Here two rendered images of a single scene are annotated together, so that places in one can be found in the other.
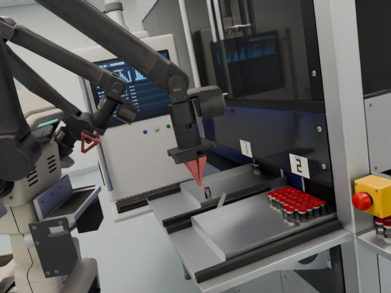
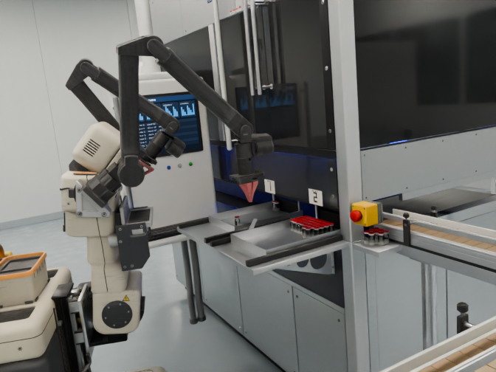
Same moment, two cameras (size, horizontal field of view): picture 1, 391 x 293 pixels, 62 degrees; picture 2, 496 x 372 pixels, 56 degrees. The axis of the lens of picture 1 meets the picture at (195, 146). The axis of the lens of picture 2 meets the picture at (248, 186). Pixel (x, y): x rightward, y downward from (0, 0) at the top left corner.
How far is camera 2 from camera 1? 0.84 m
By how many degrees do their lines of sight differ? 12
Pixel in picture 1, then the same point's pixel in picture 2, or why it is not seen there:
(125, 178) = not seen: hidden behind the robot
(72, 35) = (23, 41)
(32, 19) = not seen: outside the picture
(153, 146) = (175, 182)
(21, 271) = (98, 267)
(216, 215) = (249, 235)
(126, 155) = (149, 189)
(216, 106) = (267, 147)
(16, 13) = not seen: outside the picture
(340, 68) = (346, 130)
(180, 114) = (243, 150)
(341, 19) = (348, 100)
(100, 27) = (204, 91)
